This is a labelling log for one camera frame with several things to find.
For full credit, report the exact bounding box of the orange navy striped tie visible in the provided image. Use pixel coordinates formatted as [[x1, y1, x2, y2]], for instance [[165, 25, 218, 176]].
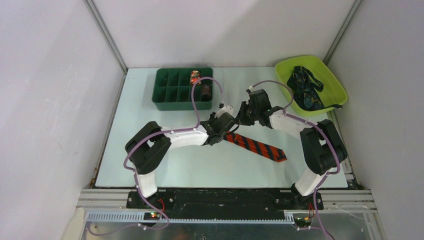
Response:
[[223, 132, 287, 163]]

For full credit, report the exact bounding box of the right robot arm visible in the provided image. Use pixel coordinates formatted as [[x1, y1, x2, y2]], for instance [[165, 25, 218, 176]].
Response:
[[236, 89, 348, 209]]

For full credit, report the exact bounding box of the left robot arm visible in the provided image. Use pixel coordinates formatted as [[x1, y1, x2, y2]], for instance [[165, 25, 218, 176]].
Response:
[[124, 112, 236, 208]]

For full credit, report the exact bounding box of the brown patterned rolled tie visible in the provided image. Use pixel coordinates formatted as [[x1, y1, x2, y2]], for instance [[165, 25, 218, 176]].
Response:
[[200, 84, 213, 102]]

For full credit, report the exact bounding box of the navy floral gold tie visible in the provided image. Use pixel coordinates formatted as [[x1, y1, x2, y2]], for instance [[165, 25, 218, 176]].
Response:
[[287, 65, 343, 112]]

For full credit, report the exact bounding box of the green compartment organizer tray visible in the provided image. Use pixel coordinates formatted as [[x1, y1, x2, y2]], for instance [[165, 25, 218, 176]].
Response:
[[151, 67, 214, 111]]

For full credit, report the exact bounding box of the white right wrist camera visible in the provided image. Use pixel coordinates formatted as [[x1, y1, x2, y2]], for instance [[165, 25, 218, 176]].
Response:
[[246, 85, 256, 106]]

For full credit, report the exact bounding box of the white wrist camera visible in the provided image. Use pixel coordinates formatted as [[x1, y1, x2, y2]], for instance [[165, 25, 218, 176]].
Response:
[[246, 85, 256, 106], [214, 105, 234, 119]]

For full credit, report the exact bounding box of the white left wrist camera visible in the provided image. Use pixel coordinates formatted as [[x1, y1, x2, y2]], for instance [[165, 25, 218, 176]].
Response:
[[214, 105, 234, 119]]

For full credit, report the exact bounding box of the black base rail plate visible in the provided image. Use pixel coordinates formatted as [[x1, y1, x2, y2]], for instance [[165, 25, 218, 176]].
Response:
[[127, 187, 322, 220]]

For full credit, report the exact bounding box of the right corner aluminium post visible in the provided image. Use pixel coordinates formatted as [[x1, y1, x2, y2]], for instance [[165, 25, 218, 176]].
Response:
[[323, 0, 363, 66]]

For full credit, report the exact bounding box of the corner aluminium post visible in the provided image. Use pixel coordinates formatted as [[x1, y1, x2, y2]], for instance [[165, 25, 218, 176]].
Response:
[[323, 0, 363, 66], [83, 0, 128, 74]]

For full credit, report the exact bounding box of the left corner aluminium post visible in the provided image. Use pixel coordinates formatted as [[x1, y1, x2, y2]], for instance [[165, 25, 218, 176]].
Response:
[[83, 0, 128, 74]]

